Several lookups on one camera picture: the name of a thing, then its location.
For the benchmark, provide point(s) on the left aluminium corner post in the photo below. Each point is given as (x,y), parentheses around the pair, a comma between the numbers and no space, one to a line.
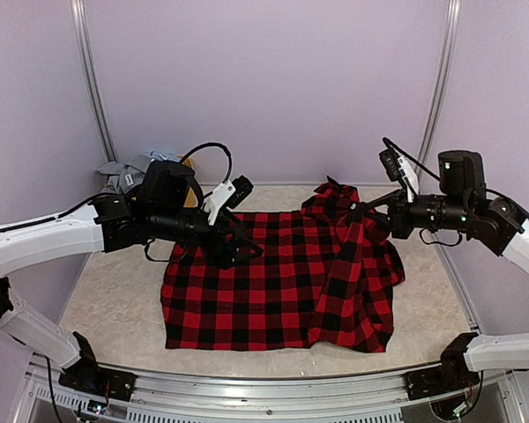
(78,11)

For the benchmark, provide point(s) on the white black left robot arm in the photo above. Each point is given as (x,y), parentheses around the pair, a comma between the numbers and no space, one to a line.
(168,205)

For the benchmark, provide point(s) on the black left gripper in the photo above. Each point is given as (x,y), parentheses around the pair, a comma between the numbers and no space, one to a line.
(224,257)

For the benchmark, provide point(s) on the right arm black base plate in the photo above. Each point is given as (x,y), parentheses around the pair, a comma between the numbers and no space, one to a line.
(435,381)

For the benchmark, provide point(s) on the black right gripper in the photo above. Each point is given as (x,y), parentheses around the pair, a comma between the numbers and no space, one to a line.
(398,218)

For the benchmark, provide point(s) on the aluminium corner post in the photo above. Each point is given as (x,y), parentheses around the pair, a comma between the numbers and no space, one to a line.
(78,11)
(442,77)

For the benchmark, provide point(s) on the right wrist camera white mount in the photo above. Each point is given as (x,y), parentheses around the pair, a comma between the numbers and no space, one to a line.
(399,169)

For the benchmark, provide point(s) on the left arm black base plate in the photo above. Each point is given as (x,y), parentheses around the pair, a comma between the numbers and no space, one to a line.
(101,382)

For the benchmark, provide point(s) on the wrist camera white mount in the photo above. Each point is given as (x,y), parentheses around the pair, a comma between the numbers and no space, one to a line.
(228,194)
(399,169)

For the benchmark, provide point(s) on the yellow plastic basket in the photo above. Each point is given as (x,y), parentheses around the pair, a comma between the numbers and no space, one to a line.
(194,197)

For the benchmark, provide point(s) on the red black plaid shirt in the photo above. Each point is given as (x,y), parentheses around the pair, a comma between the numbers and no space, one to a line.
(326,274)

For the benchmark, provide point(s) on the aluminium front frame rail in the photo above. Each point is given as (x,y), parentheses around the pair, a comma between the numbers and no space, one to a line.
(167,397)

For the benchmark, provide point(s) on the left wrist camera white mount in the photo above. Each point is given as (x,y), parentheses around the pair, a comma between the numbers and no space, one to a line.
(228,194)

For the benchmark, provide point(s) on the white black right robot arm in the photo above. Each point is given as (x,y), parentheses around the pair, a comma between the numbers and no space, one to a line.
(462,206)

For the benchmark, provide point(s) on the right aluminium corner post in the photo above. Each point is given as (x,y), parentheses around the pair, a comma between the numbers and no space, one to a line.
(442,77)

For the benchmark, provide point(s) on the light blue shirt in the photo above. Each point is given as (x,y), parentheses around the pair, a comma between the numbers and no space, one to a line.
(161,156)

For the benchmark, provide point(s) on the grey button shirt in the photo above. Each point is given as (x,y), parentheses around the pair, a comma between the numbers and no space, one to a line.
(122,177)

